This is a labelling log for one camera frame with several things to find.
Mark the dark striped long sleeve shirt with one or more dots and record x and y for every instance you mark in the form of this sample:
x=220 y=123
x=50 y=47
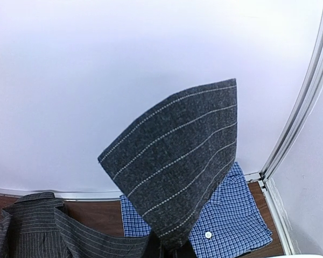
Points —
x=167 y=162

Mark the blue checked folded shirt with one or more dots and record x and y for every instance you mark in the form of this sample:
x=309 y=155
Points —
x=230 y=224

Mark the right aluminium frame post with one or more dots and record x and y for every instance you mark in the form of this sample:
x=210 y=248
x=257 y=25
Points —
x=309 y=93

